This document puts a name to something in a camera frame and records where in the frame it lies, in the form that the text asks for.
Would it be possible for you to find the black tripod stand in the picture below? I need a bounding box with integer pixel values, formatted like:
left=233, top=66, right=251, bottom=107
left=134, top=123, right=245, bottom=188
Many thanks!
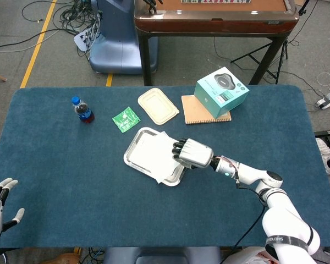
left=230, top=0, right=311, bottom=85

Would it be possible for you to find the white power strip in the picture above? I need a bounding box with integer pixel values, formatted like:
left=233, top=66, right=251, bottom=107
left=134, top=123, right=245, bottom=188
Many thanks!
left=73, top=30, right=100, bottom=52
left=315, top=90, right=330, bottom=110

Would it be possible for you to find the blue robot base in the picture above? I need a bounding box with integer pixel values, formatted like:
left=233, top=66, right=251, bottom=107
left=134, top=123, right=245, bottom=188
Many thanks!
left=89, top=0, right=159, bottom=75

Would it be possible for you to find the white cable coil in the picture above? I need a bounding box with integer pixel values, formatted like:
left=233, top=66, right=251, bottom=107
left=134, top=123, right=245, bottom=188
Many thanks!
left=316, top=71, right=330, bottom=91

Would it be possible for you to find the black cable tangle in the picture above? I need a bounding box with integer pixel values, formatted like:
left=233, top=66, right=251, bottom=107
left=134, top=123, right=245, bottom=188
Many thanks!
left=21, top=0, right=102, bottom=36

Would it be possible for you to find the brown spiral notebook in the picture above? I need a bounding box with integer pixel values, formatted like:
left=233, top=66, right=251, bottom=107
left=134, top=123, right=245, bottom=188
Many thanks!
left=180, top=95, right=232, bottom=125

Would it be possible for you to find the cola bottle blue cap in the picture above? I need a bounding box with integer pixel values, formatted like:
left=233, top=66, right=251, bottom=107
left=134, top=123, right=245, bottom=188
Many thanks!
left=71, top=96, right=95, bottom=124

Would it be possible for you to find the row of mahjong tiles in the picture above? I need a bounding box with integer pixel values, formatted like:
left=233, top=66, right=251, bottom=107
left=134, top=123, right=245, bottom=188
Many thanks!
left=180, top=0, right=251, bottom=4

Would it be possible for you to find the grey robot torso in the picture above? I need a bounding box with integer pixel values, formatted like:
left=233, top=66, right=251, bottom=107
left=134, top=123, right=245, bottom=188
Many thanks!
left=103, top=246, right=222, bottom=264

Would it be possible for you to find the teal product box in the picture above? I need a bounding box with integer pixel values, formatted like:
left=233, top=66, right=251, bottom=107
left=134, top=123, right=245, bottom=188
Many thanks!
left=194, top=66, right=250, bottom=119

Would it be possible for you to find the green foil sachet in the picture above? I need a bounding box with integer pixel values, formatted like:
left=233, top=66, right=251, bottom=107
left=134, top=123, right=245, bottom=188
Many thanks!
left=112, top=106, right=141, bottom=134

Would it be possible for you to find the silver metal tray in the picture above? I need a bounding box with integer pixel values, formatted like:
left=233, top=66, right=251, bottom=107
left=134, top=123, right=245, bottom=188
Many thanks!
left=123, top=126, right=186, bottom=187

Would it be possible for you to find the white plastic bag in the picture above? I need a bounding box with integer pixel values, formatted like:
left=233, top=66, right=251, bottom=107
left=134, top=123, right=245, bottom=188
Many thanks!
left=222, top=246, right=280, bottom=264

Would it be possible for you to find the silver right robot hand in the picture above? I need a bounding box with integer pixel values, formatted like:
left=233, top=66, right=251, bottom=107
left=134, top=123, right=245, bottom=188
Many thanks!
left=171, top=138, right=214, bottom=170

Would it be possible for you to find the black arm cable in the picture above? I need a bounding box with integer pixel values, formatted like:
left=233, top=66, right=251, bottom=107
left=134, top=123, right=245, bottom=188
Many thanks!
left=219, top=181, right=267, bottom=264

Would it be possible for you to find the brown mahjong table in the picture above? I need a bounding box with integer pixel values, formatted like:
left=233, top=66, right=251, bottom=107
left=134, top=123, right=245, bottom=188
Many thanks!
left=134, top=0, right=300, bottom=86

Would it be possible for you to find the white paper sheet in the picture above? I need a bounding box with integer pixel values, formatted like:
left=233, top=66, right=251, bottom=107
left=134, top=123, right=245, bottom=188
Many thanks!
left=139, top=131, right=182, bottom=184

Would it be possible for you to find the tan leather shoe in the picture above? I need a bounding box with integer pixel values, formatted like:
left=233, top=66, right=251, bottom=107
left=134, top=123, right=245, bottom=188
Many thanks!
left=41, top=249, right=82, bottom=264

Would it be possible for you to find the white sneaker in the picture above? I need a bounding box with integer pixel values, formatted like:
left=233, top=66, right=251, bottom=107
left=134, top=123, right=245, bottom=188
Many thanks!
left=315, top=137, right=330, bottom=175

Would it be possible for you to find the blue felt table cover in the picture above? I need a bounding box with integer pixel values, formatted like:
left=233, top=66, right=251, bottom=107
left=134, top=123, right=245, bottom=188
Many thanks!
left=0, top=84, right=330, bottom=250

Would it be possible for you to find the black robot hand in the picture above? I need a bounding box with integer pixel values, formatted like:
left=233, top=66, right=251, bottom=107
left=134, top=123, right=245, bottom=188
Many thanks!
left=142, top=0, right=163, bottom=13

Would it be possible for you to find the beige plastic container lid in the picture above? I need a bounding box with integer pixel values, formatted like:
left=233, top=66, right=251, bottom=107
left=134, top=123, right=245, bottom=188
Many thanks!
left=137, top=87, right=180, bottom=126

